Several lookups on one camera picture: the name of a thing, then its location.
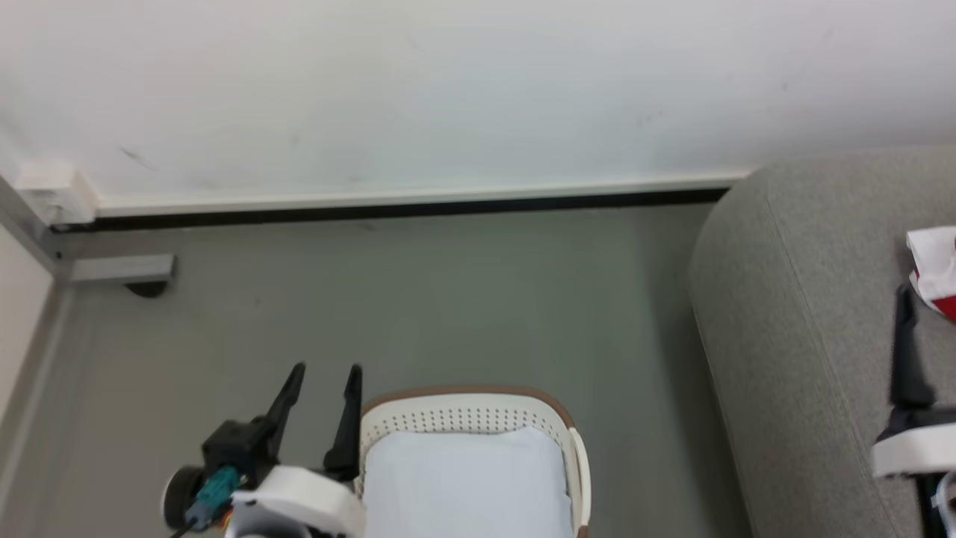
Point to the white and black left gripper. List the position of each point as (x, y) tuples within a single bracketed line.
[(291, 497)]

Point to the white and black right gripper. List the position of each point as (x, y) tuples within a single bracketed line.
[(913, 447)]

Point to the red and white clothes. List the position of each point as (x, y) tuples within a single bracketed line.
[(937, 273)]

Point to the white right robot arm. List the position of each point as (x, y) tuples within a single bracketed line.
[(942, 504)]

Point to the grey fabric sofa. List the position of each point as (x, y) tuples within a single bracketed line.
[(792, 321)]

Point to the white plastic laundry basket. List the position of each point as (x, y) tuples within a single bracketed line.
[(463, 411)]

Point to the white and black baseboard strip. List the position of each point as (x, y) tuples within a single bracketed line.
[(403, 202)]

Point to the black round frame foot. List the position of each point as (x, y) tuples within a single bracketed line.
[(146, 288)]

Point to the grey metal frame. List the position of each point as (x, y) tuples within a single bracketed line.
[(112, 267)]

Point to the white wall socket box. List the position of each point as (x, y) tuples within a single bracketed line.
[(56, 190)]

